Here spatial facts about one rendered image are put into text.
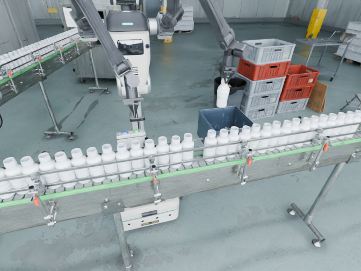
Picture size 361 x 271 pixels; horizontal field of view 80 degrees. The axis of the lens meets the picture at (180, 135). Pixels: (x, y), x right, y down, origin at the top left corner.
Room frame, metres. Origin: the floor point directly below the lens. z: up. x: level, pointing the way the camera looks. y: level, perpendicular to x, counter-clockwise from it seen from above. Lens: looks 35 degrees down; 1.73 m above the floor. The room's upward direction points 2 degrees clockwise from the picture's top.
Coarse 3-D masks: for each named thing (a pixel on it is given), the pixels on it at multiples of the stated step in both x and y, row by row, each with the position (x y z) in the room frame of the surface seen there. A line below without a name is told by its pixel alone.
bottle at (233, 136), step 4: (232, 128) 0.90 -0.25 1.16; (236, 128) 0.89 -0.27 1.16; (232, 132) 0.87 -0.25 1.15; (236, 132) 0.87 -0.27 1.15; (228, 136) 0.88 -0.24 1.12; (232, 136) 0.87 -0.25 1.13; (236, 136) 0.87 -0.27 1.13; (232, 140) 0.86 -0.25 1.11; (236, 140) 0.86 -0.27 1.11; (236, 144) 0.86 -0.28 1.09; (228, 148) 0.86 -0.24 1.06; (232, 148) 0.85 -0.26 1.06; (236, 148) 0.87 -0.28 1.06; (228, 152) 0.86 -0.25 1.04; (232, 152) 0.85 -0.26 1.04; (228, 156) 0.86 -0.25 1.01; (232, 156) 0.86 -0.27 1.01
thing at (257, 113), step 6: (240, 108) 3.32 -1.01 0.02; (258, 108) 2.97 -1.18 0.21; (264, 108) 3.03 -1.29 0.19; (270, 108) 3.08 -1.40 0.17; (246, 114) 2.89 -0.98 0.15; (252, 114) 2.95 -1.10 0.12; (258, 114) 3.00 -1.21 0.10; (264, 114) 3.04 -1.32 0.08; (270, 114) 3.08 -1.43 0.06; (252, 120) 2.95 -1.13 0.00
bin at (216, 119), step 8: (200, 112) 1.43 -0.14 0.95; (208, 112) 1.49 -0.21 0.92; (216, 112) 1.51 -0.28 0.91; (224, 112) 1.53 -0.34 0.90; (232, 112) 1.55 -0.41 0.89; (240, 112) 1.47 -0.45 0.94; (200, 120) 1.42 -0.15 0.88; (208, 120) 1.49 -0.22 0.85; (216, 120) 1.51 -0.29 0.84; (224, 120) 1.53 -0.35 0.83; (232, 120) 1.55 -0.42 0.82; (240, 120) 1.45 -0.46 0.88; (248, 120) 1.35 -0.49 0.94; (200, 128) 1.41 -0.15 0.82; (208, 128) 1.27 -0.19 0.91; (216, 128) 1.51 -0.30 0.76; (224, 128) 1.53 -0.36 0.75; (240, 128) 1.23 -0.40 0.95; (200, 136) 1.39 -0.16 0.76
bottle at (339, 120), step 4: (340, 112) 1.09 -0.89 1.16; (340, 116) 1.06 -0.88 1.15; (344, 116) 1.05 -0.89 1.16; (336, 120) 1.06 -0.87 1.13; (340, 120) 1.05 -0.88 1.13; (336, 124) 1.05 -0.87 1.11; (340, 124) 1.04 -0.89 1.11; (336, 128) 1.04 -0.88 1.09; (340, 128) 1.04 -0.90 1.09; (332, 132) 1.05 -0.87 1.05; (336, 132) 1.04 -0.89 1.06
